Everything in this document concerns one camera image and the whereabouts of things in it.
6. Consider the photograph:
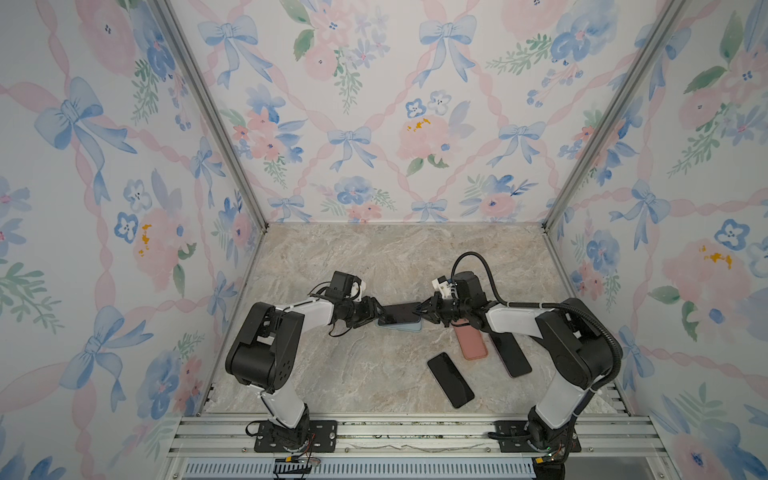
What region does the pink phone case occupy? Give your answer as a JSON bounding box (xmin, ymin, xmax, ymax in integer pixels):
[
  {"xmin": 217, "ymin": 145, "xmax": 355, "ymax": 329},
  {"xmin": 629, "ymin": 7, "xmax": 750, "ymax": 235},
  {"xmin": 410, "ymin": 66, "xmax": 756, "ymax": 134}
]
[{"xmin": 453, "ymin": 324, "xmax": 488, "ymax": 361}]

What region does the light blue phone case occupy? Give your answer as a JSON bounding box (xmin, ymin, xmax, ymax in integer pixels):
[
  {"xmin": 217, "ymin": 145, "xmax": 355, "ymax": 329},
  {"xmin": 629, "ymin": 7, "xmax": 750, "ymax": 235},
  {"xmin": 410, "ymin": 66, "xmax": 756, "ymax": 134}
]
[{"xmin": 377, "ymin": 321, "xmax": 423, "ymax": 333}]

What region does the right corner aluminium post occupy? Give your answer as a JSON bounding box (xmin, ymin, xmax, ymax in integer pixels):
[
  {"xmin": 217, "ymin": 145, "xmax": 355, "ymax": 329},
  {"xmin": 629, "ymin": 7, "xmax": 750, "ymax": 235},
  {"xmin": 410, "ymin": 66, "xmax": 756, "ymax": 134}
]
[{"xmin": 542, "ymin": 0, "xmax": 688, "ymax": 234}]

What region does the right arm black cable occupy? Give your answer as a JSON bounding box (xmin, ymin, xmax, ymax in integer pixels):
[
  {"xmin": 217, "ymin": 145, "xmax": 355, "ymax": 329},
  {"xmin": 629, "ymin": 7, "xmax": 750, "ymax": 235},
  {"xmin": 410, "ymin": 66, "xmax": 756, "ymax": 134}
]
[{"xmin": 451, "ymin": 251, "xmax": 624, "ymax": 391}]

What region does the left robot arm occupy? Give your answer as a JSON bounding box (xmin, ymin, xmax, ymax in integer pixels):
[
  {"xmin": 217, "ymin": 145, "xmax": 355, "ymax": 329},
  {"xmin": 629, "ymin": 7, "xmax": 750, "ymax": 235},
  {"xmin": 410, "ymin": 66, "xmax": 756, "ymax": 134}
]
[{"xmin": 224, "ymin": 294, "xmax": 386, "ymax": 454}]

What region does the black phone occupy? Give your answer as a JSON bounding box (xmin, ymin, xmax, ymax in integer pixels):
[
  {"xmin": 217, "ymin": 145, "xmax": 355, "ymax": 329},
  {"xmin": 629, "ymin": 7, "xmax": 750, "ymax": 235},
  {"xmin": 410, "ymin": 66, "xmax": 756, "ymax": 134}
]
[
  {"xmin": 378, "ymin": 302, "xmax": 421, "ymax": 327},
  {"xmin": 427, "ymin": 352, "xmax": 475, "ymax": 409}
]

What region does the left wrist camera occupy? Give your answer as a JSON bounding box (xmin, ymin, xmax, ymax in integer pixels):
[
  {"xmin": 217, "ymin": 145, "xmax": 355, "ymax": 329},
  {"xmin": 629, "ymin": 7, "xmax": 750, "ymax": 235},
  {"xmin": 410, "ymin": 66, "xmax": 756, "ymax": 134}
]
[{"xmin": 325, "ymin": 271, "xmax": 365, "ymax": 301}]

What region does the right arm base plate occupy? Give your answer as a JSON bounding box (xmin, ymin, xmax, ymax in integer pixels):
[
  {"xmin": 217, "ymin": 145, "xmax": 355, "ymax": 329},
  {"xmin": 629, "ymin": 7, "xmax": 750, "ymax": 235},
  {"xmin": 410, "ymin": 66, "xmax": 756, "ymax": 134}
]
[{"xmin": 488, "ymin": 419, "xmax": 582, "ymax": 455}]

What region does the corner aluminium post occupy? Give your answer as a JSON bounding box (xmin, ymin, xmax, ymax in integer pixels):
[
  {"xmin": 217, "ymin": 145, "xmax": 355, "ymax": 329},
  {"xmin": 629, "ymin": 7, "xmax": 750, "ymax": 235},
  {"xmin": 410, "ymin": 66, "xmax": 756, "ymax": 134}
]
[
  {"xmin": 542, "ymin": 0, "xmax": 688, "ymax": 234},
  {"xmin": 148, "ymin": 0, "xmax": 268, "ymax": 235}
]

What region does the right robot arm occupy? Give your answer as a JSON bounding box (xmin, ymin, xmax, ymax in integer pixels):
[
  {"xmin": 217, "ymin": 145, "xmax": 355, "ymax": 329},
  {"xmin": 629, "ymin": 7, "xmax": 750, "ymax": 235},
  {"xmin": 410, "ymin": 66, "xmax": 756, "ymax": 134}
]
[{"xmin": 414, "ymin": 271, "xmax": 622, "ymax": 455}]

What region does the left corner aluminium post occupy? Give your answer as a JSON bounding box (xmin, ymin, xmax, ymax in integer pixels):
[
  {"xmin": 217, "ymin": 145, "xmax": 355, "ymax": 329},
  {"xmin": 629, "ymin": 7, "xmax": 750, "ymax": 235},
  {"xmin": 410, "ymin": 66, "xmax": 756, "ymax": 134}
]
[{"xmin": 148, "ymin": 0, "xmax": 268, "ymax": 235}]

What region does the black phone case right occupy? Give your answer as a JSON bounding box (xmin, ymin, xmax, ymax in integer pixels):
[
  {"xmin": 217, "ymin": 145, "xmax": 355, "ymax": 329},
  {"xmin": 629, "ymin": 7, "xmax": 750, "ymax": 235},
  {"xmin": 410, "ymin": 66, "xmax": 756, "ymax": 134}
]
[{"xmin": 489, "ymin": 333, "xmax": 533, "ymax": 378}]

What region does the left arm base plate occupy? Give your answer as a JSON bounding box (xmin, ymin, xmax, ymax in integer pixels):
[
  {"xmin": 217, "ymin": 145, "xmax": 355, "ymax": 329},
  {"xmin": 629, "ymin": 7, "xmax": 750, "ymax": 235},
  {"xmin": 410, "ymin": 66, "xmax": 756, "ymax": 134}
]
[{"xmin": 245, "ymin": 420, "xmax": 338, "ymax": 454}]

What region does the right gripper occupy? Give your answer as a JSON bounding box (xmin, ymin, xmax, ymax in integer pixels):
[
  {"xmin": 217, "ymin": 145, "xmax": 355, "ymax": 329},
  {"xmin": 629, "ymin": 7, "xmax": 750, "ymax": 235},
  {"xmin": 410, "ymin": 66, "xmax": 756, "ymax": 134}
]
[{"xmin": 411, "ymin": 294, "xmax": 470, "ymax": 329}]

